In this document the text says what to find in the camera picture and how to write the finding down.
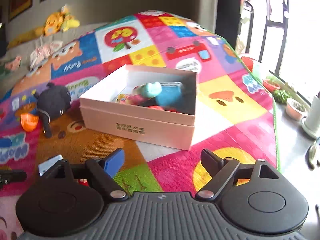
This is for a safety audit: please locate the orange plastic hat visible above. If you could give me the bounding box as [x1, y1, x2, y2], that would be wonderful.
[20, 113, 39, 132]

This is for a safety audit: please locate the black plush toy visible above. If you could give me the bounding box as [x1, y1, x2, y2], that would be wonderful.
[34, 82, 71, 138]

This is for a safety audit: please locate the pink small figurine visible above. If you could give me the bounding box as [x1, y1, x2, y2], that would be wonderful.
[115, 82, 162, 105]

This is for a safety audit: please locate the red dress doll figurine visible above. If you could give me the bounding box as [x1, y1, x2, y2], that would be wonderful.
[147, 105, 178, 113]

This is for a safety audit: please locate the colourful cartoon play mat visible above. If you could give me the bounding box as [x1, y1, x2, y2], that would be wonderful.
[1, 11, 279, 239]

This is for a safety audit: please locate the pink small flower pot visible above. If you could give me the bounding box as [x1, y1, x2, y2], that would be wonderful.
[285, 98, 307, 121]

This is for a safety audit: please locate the red flower pot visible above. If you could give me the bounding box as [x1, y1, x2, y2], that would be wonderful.
[263, 79, 280, 93]

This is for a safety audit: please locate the white potted palm plant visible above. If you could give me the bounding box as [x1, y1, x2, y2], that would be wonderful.
[302, 96, 320, 140]

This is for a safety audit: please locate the pink small plush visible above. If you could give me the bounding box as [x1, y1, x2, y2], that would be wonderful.
[4, 56, 22, 72]

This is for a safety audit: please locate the white pink crumpled cloth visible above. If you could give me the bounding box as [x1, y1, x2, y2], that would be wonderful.
[29, 41, 63, 70]

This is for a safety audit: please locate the grey sofa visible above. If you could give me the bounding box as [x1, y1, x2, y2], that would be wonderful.
[0, 22, 111, 95]

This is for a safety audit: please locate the yellow green plush toy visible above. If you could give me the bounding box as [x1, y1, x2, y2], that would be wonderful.
[60, 5, 80, 32]

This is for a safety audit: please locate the yellow duck plush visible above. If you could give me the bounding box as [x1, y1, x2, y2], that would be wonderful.
[43, 12, 63, 36]

